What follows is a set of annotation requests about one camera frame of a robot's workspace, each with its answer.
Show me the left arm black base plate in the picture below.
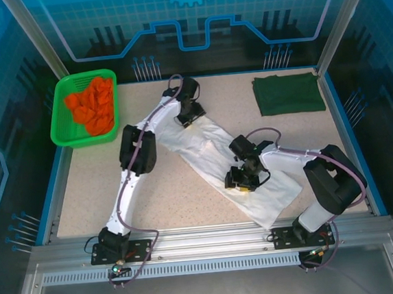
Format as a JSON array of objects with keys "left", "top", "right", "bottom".
[{"left": 89, "top": 238, "right": 155, "bottom": 267}]

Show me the aluminium mounting rail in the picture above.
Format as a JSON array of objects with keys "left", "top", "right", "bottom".
[{"left": 28, "top": 208, "right": 393, "bottom": 275}]

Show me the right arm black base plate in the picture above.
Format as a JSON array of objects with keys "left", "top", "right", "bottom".
[{"left": 270, "top": 222, "right": 337, "bottom": 251}]

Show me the aluminium frame post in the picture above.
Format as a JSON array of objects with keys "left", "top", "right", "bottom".
[
  {"left": 310, "top": 0, "right": 383, "bottom": 75},
  {"left": 1, "top": 0, "right": 71, "bottom": 85}
]

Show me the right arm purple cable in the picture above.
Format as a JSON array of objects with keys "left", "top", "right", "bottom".
[{"left": 245, "top": 119, "right": 376, "bottom": 276}]

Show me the slotted grey cable duct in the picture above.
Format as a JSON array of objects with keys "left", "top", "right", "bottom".
[{"left": 40, "top": 250, "right": 302, "bottom": 289}]

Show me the folded dark green t-shirt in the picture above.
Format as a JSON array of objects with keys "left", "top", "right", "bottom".
[{"left": 251, "top": 69, "right": 327, "bottom": 118}]

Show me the small connector with green light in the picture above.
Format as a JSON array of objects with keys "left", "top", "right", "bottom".
[
  {"left": 106, "top": 259, "right": 133, "bottom": 279},
  {"left": 307, "top": 245, "right": 331, "bottom": 260}
]

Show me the white t-shirt with black print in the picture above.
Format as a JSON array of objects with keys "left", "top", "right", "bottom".
[{"left": 152, "top": 106, "right": 308, "bottom": 240}]

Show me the crumpled orange t-shirt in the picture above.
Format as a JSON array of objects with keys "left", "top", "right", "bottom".
[{"left": 62, "top": 75, "right": 119, "bottom": 138}]

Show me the green plastic basket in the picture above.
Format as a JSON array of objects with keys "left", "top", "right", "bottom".
[{"left": 44, "top": 67, "right": 124, "bottom": 152}]

